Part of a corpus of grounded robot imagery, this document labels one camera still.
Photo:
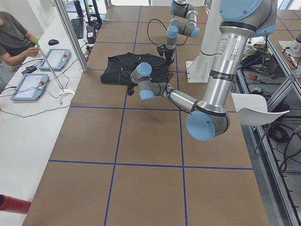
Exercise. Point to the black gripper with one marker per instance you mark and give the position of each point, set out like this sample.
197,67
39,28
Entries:
168,54
130,89

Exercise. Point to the black graphic t-shirt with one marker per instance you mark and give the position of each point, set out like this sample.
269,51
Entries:
129,61

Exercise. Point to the metal reacher grabber tool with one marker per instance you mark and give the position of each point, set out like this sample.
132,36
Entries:
46,66

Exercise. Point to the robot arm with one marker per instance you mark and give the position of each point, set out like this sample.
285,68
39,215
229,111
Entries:
181,9
208,118

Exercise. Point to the person's hand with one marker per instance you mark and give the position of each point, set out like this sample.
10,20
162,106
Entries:
32,52

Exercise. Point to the far teach pendant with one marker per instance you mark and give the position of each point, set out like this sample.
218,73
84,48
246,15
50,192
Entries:
58,58

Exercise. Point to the teach pendant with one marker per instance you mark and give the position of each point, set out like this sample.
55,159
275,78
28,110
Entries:
58,58
30,87

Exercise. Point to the black keyboard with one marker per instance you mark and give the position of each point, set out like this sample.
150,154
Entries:
78,26

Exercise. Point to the black computer mouse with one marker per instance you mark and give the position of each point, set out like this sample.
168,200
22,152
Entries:
52,42

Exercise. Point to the near teach pendant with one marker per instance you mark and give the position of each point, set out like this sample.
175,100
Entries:
30,87

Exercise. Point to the black power adapter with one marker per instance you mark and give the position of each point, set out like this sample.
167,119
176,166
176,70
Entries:
29,69

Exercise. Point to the white plastic chair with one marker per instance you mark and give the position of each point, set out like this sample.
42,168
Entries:
252,110

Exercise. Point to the seated person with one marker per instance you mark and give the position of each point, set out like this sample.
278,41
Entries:
14,40

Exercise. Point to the red fire extinguisher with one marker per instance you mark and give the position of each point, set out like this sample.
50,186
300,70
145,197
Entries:
14,205

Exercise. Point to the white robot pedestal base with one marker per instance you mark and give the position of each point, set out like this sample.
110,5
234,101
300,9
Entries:
199,69

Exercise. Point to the aluminium frame post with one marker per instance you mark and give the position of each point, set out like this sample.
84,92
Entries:
71,33

